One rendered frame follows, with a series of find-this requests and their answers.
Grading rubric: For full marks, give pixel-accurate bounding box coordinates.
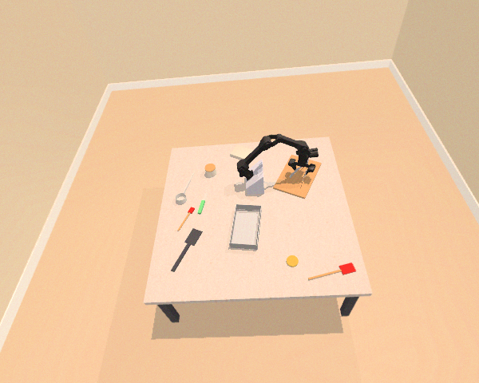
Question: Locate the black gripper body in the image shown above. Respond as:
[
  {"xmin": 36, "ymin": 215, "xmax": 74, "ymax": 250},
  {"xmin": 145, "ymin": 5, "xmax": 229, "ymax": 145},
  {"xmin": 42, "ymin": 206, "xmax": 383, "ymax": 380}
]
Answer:
[{"xmin": 288, "ymin": 158, "xmax": 316, "ymax": 172}]

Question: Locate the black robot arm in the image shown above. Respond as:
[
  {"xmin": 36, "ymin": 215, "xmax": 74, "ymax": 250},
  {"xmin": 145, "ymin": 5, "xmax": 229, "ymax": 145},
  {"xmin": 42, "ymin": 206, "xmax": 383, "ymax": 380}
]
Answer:
[{"xmin": 237, "ymin": 134, "xmax": 319, "ymax": 181}]

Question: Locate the grey rectangular roasting tin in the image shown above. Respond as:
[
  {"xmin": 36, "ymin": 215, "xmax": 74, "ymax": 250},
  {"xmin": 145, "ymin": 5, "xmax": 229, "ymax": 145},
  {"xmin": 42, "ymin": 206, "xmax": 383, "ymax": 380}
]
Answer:
[{"xmin": 229, "ymin": 204, "xmax": 262, "ymax": 250}]

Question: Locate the red spatula with wooden handle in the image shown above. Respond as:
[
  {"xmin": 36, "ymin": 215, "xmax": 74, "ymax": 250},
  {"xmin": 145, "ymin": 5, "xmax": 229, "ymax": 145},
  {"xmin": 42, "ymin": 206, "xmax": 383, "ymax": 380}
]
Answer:
[{"xmin": 308, "ymin": 263, "xmax": 356, "ymax": 280}]

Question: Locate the yellow flat disc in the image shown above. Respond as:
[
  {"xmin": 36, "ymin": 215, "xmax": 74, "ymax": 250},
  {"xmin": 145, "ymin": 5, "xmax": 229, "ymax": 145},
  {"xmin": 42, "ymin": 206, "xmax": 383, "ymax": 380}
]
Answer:
[{"xmin": 287, "ymin": 255, "xmax": 299, "ymax": 267}]

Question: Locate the dark grey spatula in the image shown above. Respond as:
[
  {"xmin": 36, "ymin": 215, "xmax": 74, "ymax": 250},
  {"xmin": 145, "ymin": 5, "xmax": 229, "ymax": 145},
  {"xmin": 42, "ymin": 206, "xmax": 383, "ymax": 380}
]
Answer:
[{"xmin": 171, "ymin": 228, "xmax": 202, "ymax": 272}]

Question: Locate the cream flat square block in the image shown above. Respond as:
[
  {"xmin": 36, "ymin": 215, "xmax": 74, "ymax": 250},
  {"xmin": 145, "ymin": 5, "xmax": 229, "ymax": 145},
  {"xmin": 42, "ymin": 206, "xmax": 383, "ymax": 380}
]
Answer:
[{"xmin": 230, "ymin": 144, "xmax": 253, "ymax": 160}]

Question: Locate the orange wooden board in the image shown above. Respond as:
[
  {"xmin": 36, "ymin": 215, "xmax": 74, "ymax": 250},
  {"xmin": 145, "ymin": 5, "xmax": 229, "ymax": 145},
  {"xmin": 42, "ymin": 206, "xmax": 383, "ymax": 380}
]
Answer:
[{"xmin": 273, "ymin": 155, "xmax": 322, "ymax": 199}]

